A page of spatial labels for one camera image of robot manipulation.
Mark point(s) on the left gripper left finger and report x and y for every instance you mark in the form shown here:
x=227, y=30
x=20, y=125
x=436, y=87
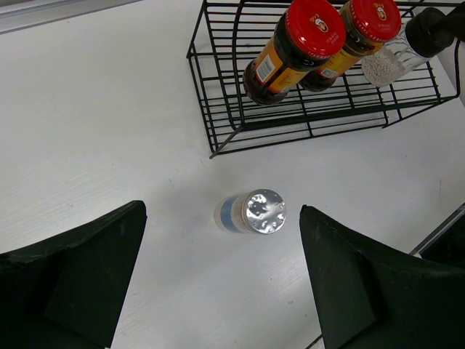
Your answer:
x=68, y=291

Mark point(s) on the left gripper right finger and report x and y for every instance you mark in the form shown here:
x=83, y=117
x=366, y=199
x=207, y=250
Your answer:
x=370, y=295

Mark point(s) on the black-lid white spice jar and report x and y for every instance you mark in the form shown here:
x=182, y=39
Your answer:
x=417, y=43

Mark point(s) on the red-lid sauce jar front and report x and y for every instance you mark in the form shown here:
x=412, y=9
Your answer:
x=305, y=37

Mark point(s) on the red-lid sauce jar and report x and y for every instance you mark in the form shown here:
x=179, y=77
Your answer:
x=369, y=25
x=305, y=37

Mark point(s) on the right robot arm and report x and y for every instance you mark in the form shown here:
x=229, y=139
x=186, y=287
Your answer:
x=453, y=25

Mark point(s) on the aluminium rail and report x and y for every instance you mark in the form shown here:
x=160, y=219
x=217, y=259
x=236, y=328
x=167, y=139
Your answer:
x=19, y=15

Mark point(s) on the black wire rack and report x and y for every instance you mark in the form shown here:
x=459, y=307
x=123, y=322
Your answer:
x=229, y=34

